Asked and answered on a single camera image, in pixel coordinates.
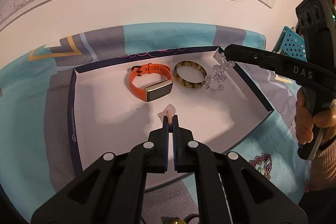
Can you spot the person's right forearm sleeve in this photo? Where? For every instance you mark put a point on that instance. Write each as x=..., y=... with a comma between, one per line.
x=322, y=172

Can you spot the tortoiseshell bangle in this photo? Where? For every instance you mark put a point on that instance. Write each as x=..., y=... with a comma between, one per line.
x=186, y=83

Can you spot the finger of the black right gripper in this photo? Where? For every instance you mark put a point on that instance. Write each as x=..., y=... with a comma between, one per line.
x=275, y=61

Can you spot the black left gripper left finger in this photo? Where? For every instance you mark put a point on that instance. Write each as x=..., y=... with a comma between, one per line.
x=110, y=190

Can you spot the dark blue shallow box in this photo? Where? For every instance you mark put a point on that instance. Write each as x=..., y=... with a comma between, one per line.
x=104, y=116

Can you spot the person's right hand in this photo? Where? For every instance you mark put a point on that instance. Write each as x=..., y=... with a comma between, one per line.
x=305, y=122

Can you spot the orange smart watch band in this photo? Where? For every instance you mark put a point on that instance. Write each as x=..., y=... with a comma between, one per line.
x=150, y=81

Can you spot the blue perforated basket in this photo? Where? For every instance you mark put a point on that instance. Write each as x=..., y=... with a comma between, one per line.
x=290, y=44

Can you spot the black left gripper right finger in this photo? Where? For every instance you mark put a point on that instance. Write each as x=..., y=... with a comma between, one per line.
x=229, y=189

